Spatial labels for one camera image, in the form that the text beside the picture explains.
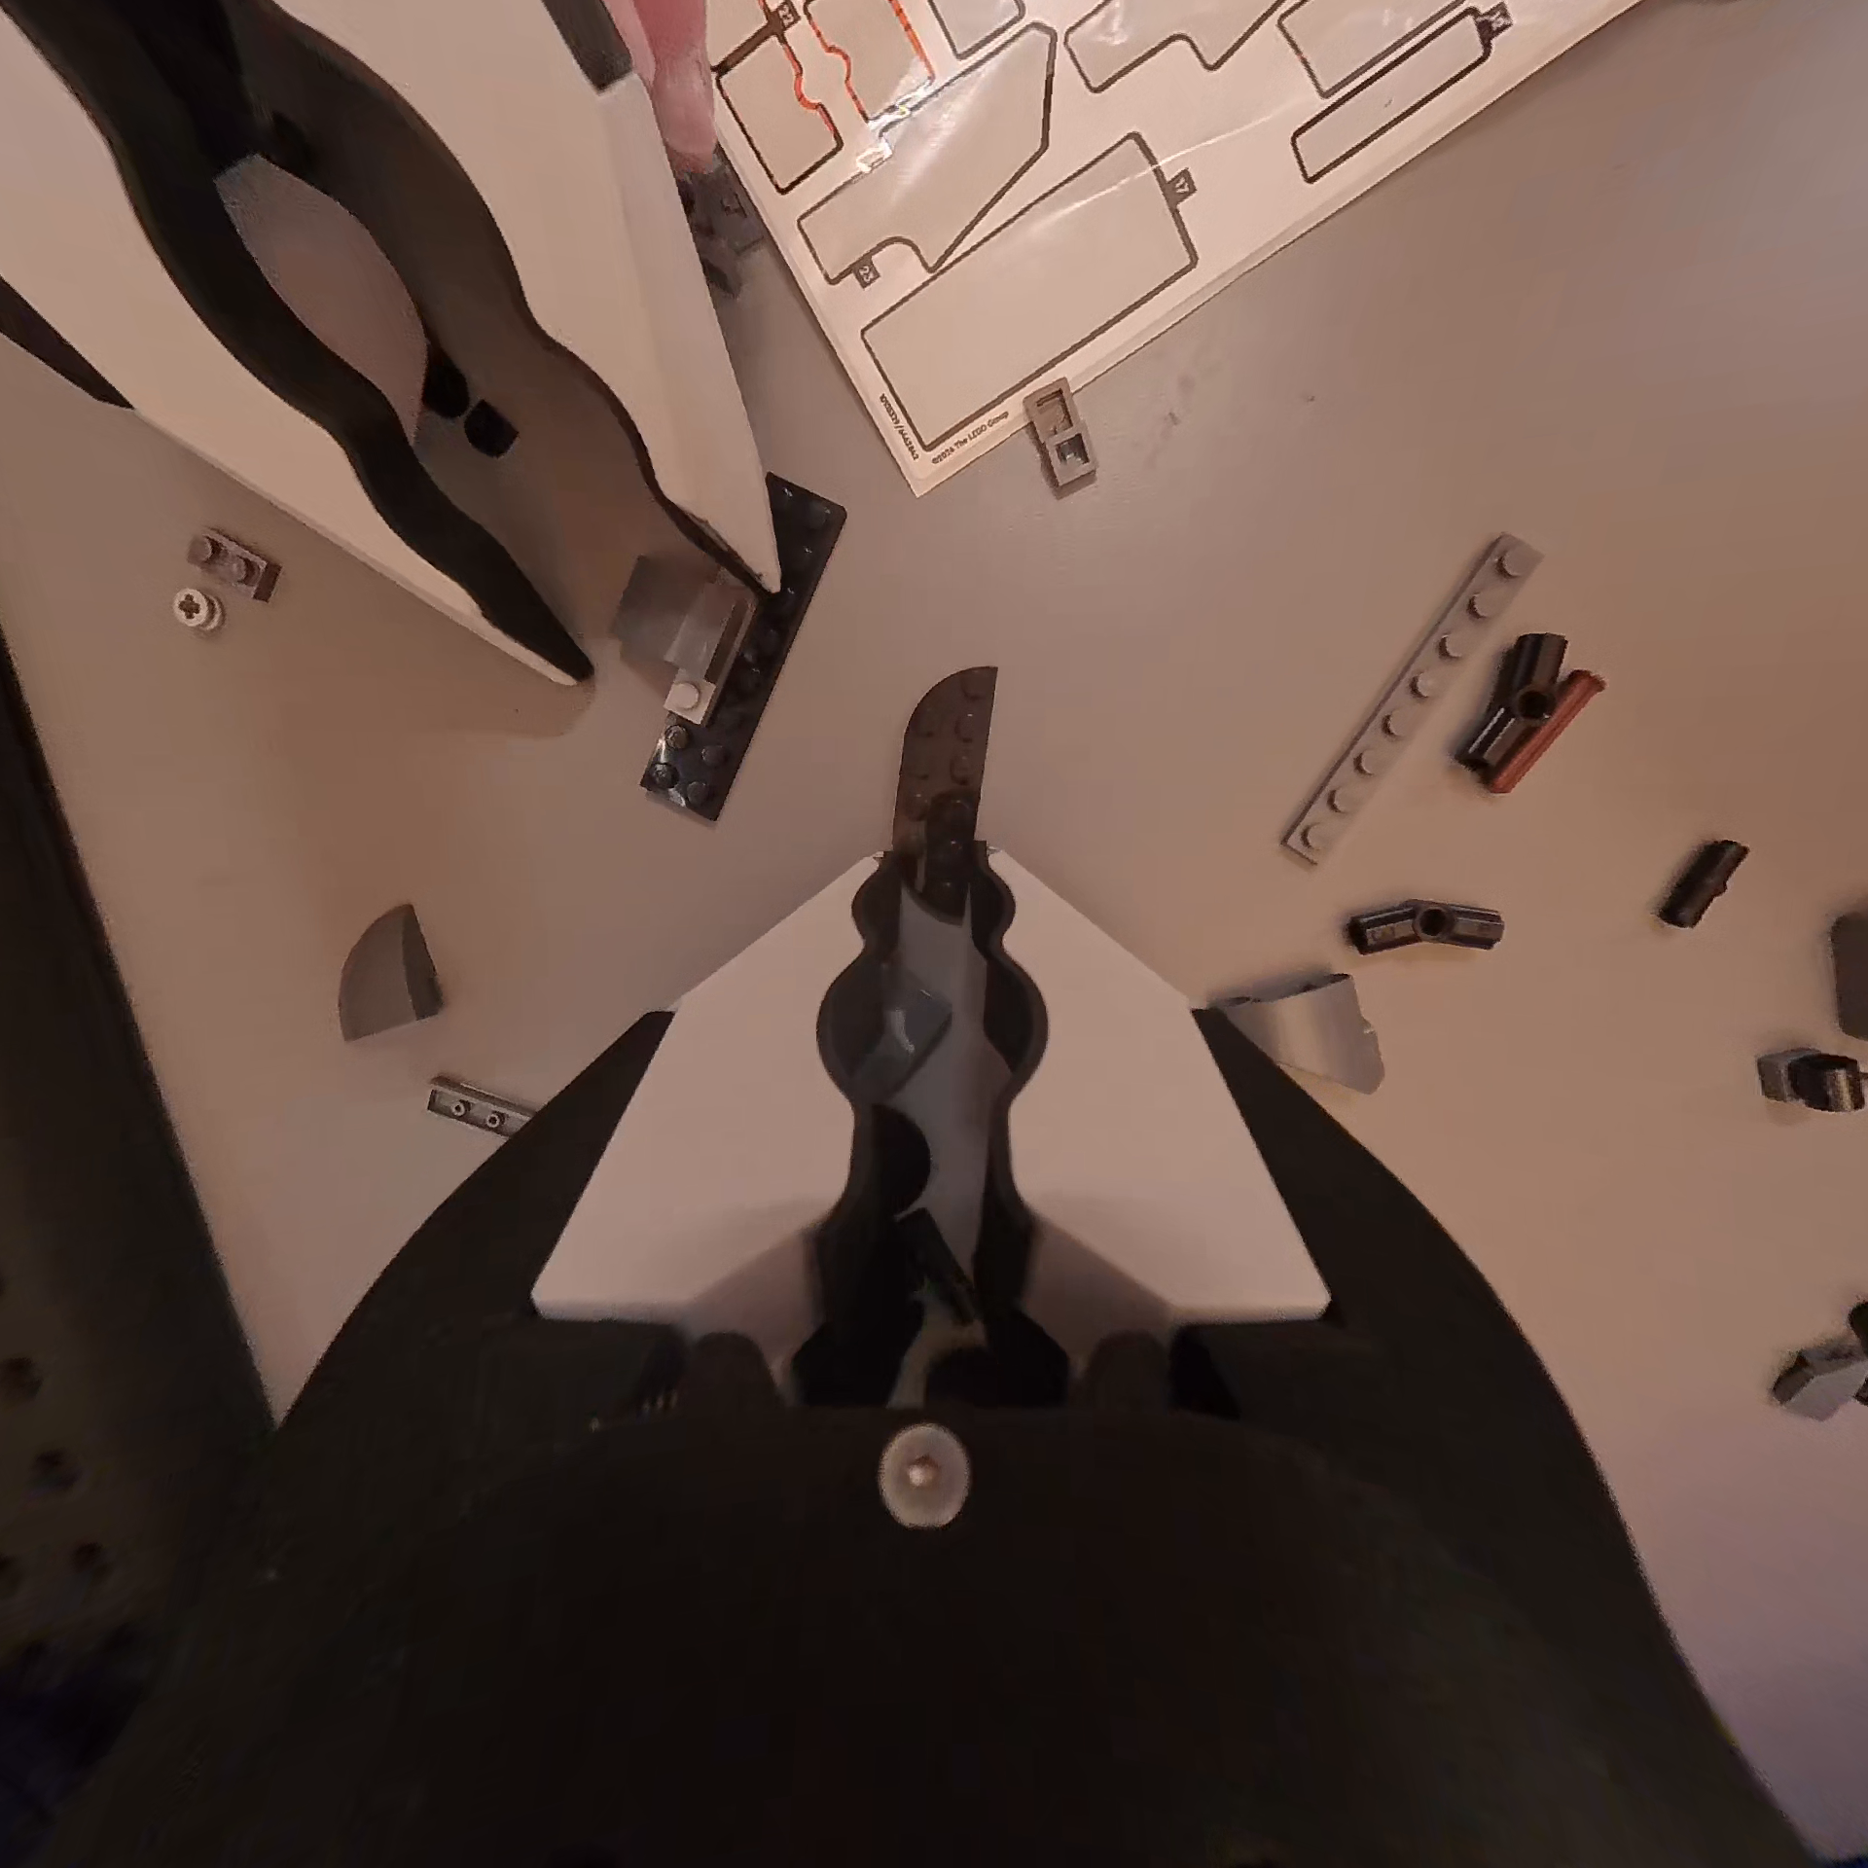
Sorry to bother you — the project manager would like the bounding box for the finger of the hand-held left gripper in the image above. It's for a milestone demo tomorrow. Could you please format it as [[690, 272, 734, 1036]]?
[[277, 0, 779, 597], [0, 0, 596, 688]]

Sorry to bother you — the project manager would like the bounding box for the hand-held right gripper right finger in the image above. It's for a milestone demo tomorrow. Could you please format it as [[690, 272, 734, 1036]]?
[[971, 843, 1337, 1406]]

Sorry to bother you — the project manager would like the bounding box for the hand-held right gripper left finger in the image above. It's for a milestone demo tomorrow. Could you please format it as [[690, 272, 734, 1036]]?
[[528, 849, 921, 1406]]

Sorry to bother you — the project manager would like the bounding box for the black plate lego assembly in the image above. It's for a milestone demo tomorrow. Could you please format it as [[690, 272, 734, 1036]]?
[[610, 474, 851, 822]]

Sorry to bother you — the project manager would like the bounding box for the lego sticker sheet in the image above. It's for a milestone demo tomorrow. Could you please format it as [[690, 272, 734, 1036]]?
[[706, 0, 1658, 500]]

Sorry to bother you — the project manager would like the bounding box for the dark rounded lego wedge plate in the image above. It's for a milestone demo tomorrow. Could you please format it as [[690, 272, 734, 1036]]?
[[878, 664, 1012, 949]]

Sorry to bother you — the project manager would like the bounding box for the grey curved lego slope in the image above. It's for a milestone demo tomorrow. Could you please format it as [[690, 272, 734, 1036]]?
[[1213, 970, 1386, 1091]]

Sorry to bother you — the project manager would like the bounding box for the grey grooved lego plate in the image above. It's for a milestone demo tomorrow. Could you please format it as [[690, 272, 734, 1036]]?
[[427, 1075, 537, 1141]]

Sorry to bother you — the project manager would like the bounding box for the grey quarter dome lego piece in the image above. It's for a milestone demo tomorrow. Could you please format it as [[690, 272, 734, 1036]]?
[[341, 903, 446, 1042]]

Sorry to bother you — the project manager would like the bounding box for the black angled lego connector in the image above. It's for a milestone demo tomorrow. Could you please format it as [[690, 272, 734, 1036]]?
[[1346, 897, 1506, 959]]

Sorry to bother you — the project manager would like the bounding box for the long light grey lego plate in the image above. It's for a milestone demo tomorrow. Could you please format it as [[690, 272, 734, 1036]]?
[[1281, 533, 1545, 868]]

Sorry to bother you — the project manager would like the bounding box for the black and grey lego clip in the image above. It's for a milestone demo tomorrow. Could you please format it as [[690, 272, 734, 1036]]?
[[1755, 1042, 1868, 1121]]

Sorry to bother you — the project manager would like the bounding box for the person's left hand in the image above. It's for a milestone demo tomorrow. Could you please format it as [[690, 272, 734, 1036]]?
[[626, 0, 720, 180]]

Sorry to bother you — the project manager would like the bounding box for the small grey two-stud plate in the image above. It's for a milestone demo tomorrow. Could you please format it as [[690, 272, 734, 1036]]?
[[187, 525, 282, 603]]

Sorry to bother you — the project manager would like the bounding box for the black connector with brown axle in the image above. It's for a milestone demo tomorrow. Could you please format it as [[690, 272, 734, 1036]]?
[[1456, 630, 1607, 795]]

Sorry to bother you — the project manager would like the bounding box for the black perforated pad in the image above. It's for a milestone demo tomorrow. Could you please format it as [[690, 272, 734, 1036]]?
[[0, 613, 280, 1868]]

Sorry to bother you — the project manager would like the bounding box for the black connector with grey band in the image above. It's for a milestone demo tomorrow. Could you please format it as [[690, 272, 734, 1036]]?
[[1772, 1303, 1868, 1422]]

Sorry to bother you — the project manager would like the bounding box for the small grey lego bracket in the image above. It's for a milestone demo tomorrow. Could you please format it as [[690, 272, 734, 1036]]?
[[1025, 374, 1103, 500]]

